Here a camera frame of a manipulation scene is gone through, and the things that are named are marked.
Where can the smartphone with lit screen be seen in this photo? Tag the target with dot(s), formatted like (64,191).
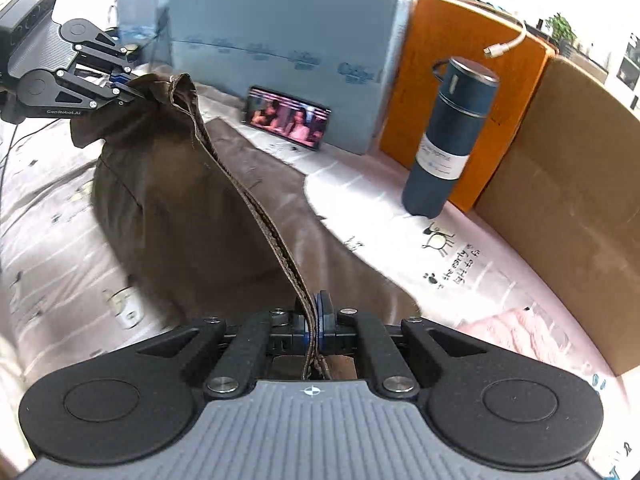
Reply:
(290,119)

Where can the orange wooden board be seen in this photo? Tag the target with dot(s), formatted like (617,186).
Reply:
(450,40)

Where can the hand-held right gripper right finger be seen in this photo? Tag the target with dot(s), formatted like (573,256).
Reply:
(326,321)

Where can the dark blue thermos bottle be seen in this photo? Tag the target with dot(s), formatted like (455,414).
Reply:
(447,135)

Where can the pink fluffy cloth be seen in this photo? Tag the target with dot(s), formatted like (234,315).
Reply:
(530,335)

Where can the grey-blue foam board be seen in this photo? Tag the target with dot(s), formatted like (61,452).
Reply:
(280,25)

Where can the green potted plant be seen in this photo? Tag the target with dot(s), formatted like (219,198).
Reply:
(561,27)

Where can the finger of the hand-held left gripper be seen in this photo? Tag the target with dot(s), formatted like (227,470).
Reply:
(95,92)
(102,42)

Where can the brown pants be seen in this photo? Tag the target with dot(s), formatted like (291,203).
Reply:
(200,220)

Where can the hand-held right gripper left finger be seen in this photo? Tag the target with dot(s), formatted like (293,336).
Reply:
(304,334)

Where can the brown cardboard panel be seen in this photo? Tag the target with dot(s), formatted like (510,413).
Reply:
(575,200)

